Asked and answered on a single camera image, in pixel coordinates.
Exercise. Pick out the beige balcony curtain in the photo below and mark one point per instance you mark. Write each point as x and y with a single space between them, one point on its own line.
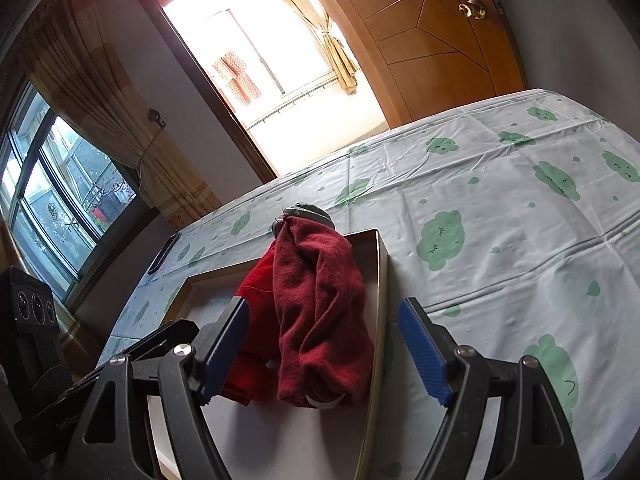
325 35

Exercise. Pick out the cloud print tablecloth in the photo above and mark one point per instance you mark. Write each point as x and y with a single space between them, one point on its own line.
500 200

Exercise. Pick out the balcony window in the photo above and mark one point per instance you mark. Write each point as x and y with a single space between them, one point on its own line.
280 50

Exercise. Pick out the bright red underwear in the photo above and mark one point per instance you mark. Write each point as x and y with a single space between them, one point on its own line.
256 285

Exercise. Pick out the laundry hanging outside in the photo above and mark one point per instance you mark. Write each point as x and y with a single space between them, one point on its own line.
110 202

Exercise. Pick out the black phone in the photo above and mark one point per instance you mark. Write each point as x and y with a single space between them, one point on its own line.
162 255

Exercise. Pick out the dark wall hook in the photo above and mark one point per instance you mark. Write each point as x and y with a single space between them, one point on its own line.
157 118

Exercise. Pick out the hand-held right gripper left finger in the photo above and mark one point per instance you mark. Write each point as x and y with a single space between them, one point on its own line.
222 345

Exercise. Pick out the shallow cardboard tray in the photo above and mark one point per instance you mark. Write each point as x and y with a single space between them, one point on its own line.
382 285

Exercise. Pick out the orange hanging towel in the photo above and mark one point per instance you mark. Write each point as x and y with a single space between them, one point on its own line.
237 77

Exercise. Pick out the dark red underwear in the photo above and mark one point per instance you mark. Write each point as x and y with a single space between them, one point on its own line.
320 320

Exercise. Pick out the dark wooden door frame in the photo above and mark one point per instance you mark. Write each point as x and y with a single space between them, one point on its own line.
200 85

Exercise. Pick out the sliding glass window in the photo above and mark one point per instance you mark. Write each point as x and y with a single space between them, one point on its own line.
55 195

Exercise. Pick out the brass doorknob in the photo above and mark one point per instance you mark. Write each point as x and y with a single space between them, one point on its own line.
472 9

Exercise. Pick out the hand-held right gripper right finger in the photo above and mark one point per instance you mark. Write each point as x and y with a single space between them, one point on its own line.
422 350

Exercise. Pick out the brown wooden door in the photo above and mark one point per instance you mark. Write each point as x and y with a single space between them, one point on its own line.
425 60

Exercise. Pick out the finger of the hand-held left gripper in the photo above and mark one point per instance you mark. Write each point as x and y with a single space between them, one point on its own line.
165 332

